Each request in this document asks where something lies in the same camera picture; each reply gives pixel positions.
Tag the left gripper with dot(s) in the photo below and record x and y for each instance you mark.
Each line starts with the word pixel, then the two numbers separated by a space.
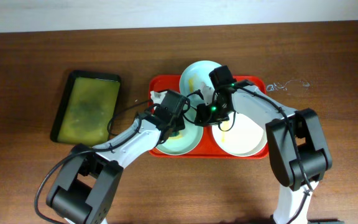
pixel 173 131

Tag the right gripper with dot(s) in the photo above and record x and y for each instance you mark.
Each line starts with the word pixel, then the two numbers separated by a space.
pixel 207 117

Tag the pale blue top plate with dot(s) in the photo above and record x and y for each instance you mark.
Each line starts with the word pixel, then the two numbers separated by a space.
pixel 193 76

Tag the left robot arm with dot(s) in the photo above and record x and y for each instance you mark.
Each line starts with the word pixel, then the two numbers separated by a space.
pixel 88 177

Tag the pale green plate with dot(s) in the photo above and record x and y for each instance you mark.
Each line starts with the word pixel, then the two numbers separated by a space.
pixel 192 135

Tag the yellow green sponge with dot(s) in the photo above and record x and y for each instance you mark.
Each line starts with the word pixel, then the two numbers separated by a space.
pixel 176 135

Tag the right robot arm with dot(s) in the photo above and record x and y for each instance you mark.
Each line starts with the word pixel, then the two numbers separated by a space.
pixel 299 154

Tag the white right plate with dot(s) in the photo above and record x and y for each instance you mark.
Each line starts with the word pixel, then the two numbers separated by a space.
pixel 240 136

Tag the black tray with soapy water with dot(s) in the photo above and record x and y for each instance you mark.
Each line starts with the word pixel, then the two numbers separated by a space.
pixel 88 103

